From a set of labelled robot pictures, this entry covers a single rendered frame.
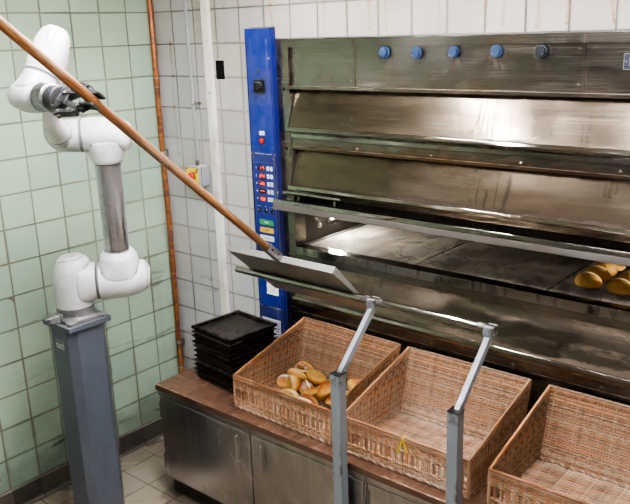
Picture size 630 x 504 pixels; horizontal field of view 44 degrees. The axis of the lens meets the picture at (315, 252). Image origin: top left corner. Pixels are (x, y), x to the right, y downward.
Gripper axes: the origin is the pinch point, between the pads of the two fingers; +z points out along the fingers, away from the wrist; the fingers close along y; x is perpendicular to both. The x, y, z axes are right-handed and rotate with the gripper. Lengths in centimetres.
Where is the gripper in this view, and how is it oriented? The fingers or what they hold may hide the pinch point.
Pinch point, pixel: (92, 100)
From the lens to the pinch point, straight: 240.7
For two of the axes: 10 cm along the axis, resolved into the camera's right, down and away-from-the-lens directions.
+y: -4.0, 8.8, -2.7
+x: -5.0, -4.5, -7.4
